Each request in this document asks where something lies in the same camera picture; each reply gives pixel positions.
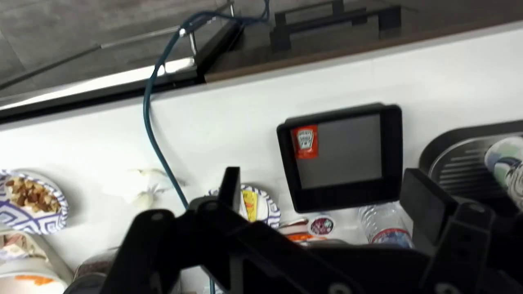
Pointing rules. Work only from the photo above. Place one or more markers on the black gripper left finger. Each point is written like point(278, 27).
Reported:
point(180, 249)

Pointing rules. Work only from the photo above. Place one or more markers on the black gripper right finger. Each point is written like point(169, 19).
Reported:
point(463, 245)

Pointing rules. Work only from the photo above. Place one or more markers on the orange ketchup sachet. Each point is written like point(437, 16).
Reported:
point(306, 142)

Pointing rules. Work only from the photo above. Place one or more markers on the yellow sachet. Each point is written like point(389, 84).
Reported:
point(250, 204)

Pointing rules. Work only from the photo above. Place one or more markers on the small patterned paper bowl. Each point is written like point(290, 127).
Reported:
point(268, 204)

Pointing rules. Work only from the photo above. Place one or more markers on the black square tray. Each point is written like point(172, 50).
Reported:
point(344, 156)

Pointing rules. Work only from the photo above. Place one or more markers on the blue patterned paper bowl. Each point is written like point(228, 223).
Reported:
point(33, 209)

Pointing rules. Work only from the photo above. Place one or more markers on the white crumpled paper piece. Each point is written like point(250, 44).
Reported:
point(149, 187)

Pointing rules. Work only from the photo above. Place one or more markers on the clear plastic water bottle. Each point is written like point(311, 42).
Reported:
point(384, 225)

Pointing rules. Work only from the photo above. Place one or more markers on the black ribbed round container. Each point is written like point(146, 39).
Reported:
point(458, 156)

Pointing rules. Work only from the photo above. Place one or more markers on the floral patterned paper plate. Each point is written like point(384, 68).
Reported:
point(507, 165)

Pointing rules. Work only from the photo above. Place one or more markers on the orange and white packet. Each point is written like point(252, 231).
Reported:
point(296, 230)

